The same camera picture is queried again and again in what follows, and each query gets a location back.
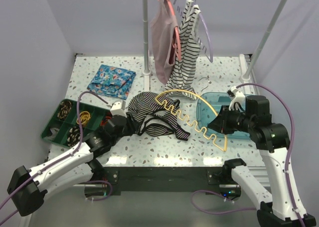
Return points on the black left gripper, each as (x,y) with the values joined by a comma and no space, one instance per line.
(130,121)

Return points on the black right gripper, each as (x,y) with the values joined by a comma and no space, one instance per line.
(221,122)

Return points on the yellow hanger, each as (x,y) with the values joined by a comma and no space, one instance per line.
(178,113)

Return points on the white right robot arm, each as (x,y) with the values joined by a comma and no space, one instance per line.
(282,207)

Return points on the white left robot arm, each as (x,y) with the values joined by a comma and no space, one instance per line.
(29,188)

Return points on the lilac hanger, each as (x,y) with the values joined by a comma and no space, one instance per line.
(208,49)

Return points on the pink tank top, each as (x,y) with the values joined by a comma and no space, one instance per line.
(163,68)

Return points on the pink hanger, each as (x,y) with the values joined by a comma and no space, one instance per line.
(165,33)

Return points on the blue transparent plastic bin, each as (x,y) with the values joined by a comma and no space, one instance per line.
(204,114)

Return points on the orange black rolled belt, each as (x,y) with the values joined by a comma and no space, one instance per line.
(105,120)

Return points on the blue floral folded cloth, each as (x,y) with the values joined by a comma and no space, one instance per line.
(112,81)

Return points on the yellow rolled belt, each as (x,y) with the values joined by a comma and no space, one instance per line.
(84,119)

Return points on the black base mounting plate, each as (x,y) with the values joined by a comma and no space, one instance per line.
(167,179)

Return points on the spotted black rolled belt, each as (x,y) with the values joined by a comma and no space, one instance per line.
(73,136)

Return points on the leopard rolled belt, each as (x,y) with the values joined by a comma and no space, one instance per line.
(64,109)

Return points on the green compartment tray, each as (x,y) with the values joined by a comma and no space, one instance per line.
(64,126)

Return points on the grey cloth in tray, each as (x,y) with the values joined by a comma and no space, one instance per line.
(52,135)

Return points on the white clothes rack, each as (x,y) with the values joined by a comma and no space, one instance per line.
(246,68)

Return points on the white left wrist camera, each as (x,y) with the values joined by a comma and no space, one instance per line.
(118,108)

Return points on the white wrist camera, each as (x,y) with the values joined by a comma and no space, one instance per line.
(118,108)
(236,96)

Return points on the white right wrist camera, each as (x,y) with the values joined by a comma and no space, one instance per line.
(236,96)

